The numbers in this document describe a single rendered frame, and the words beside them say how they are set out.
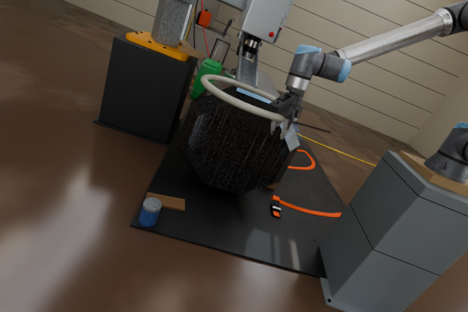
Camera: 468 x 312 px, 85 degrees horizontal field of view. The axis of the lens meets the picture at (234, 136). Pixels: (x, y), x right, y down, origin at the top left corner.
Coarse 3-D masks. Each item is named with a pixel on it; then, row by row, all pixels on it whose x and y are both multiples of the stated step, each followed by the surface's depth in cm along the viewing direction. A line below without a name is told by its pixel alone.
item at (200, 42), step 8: (192, 24) 444; (192, 32) 448; (200, 32) 447; (208, 32) 446; (216, 32) 561; (192, 40) 454; (200, 40) 452; (208, 40) 451; (224, 40) 461; (200, 48) 457; (208, 48) 456; (216, 48) 455; (224, 48) 508; (208, 56) 461; (216, 56) 460; (200, 64) 481
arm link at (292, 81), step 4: (288, 76) 101; (292, 76) 99; (288, 80) 100; (292, 80) 99; (296, 80) 98; (300, 80) 98; (304, 80) 98; (308, 80) 99; (288, 84) 100; (292, 84) 99; (296, 84) 99; (300, 84) 98; (304, 84) 99; (308, 84) 100; (296, 88) 100; (300, 88) 99; (304, 88) 100
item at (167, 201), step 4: (148, 192) 165; (148, 196) 162; (152, 196) 163; (156, 196) 164; (160, 196) 166; (164, 196) 167; (168, 196) 168; (160, 200) 163; (164, 200) 164; (168, 200) 165; (172, 200) 167; (176, 200) 168; (180, 200) 170; (184, 200) 171; (164, 204) 161; (168, 204) 162; (172, 204) 164; (176, 204) 165; (180, 204) 166; (184, 204) 168; (172, 208) 162; (176, 208) 162; (180, 208) 163; (184, 208) 164
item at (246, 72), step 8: (240, 48) 172; (256, 48) 178; (240, 56) 159; (256, 56) 168; (240, 64) 152; (248, 64) 165; (256, 64) 160; (240, 72) 154; (248, 72) 158; (256, 72) 152; (240, 80) 148; (248, 80) 151; (256, 80) 146
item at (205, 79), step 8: (208, 80) 125; (216, 80) 132; (224, 80) 135; (232, 80) 138; (208, 88) 105; (216, 88) 103; (248, 88) 142; (256, 88) 142; (224, 96) 100; (232, 96) 100; (264, 96) 141; (272, 96) 139; (232, 104) 100; (240, 104) 99; (248, 104) 99; (256, 112) 99; (264, 112) 100; (272, 112) 102; (280, 120) 104
